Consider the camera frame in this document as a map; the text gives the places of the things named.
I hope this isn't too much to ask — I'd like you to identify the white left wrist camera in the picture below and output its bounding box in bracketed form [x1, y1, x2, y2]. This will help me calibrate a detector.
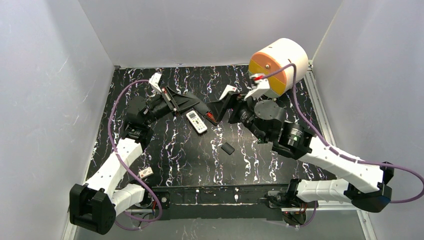
[148, 72, 162, 94]

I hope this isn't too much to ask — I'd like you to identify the small white red remote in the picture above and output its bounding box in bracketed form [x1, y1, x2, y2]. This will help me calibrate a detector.
[138, 166, 154, 179]

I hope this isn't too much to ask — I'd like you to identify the black base bar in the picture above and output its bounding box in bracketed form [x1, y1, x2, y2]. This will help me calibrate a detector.
[152, 183, 291, 221]

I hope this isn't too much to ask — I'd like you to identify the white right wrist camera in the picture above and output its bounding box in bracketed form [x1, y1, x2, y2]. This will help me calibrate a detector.
[243, 73, 270, 101]

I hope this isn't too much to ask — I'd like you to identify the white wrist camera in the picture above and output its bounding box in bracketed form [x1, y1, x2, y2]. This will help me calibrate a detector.
[243, 73, 270, 101]
[148, 72, 162, 94]

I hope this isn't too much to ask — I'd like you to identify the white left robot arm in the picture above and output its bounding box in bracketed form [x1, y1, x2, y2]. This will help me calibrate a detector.
[69, 86, 209, 235]

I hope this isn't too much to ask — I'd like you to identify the black remote battery cover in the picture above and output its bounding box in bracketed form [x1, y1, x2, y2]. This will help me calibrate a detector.
[221, 142, 235, 155]

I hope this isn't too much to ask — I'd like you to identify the white remote with red button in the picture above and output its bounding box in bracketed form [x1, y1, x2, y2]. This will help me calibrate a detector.
[219, 84, 237, 100]

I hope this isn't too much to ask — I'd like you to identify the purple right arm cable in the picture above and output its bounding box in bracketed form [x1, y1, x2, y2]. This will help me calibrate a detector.
[261, 63, 424, 204]

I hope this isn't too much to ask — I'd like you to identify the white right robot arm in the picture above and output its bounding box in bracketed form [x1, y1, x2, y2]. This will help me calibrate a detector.
[205, 92, 394, 213]

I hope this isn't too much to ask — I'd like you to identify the beige remote control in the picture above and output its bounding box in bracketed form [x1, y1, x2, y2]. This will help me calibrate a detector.
[185, 110, 208, 135]

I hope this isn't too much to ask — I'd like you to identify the black cylindrical remote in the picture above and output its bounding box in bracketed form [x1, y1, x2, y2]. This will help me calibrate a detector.
[194, 101, 219, 126]

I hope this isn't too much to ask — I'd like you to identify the red orange battery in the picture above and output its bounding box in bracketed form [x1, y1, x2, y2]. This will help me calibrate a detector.
[206, 112, 215, 121]

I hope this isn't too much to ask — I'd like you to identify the round drawer cabinet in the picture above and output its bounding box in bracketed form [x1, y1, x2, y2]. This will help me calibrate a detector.
[248, 38, 309, 99]

